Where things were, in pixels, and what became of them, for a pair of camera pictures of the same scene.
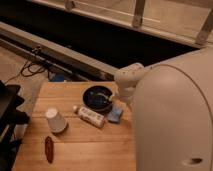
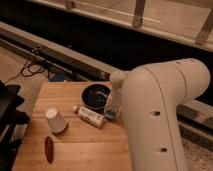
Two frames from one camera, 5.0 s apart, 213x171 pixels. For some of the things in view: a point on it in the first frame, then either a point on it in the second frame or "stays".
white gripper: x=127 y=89 to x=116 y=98
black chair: x=10 y=119 stays
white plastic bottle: x=90 y=116 stays
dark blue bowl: x=97 y=98 stays
